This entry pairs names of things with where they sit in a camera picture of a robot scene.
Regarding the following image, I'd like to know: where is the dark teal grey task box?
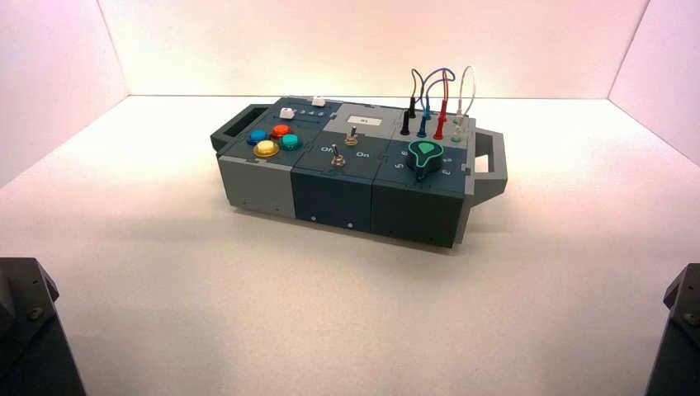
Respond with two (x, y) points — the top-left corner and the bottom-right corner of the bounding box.
(210, 97), (508, 250)

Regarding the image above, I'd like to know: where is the black green rotary knob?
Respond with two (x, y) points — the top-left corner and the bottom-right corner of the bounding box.
(407, 139), (451, 183)

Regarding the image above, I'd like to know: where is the yellow push button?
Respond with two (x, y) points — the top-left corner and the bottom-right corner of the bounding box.
(253, 139), (281, 159)

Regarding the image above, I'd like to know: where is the black banana plug cable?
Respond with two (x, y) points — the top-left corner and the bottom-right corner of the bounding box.
(400, 68), (427, 137)

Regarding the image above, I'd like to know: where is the blue banana plug cable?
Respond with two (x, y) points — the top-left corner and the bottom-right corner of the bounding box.
(416, 68), (456, 139)

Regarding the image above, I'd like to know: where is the red banana plug cable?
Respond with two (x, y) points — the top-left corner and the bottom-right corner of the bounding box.
(433, 69), (455, 141)

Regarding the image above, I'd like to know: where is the white banana plug cable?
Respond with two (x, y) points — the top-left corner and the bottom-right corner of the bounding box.
(452, 65), (477, 144)

